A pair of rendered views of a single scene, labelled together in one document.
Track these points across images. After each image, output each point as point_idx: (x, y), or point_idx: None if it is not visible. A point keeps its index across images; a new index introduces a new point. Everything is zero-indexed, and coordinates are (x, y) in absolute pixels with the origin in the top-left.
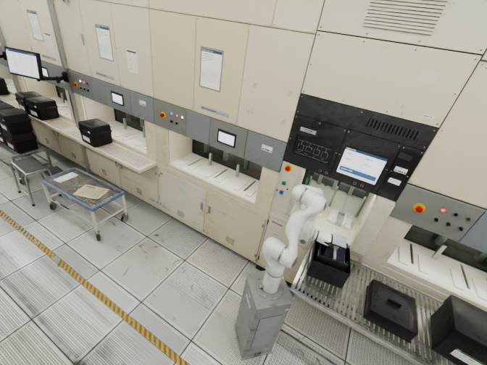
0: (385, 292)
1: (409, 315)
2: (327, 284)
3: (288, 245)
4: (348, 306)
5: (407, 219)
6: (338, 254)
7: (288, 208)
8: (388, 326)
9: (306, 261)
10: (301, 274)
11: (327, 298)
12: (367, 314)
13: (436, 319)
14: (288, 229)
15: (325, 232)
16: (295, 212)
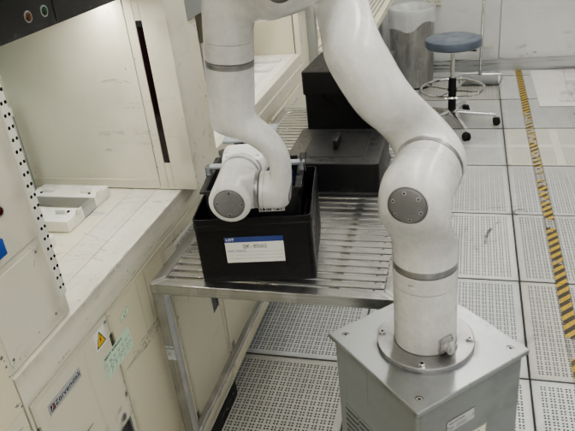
0: (312, 150)
1: (351, 133)
2: (323, 243)
3: (429, 121)
4: (366, 212)
5: (190, 9)
6: None
7: (49, 286)
8: (384, 165)
9: (181, 351)
10: (194, 410)
11: (370, 239)
12: (378, 182)
13: (328, 122)
14: (398, 85)
15: (225, 151)
16: (352, 32)
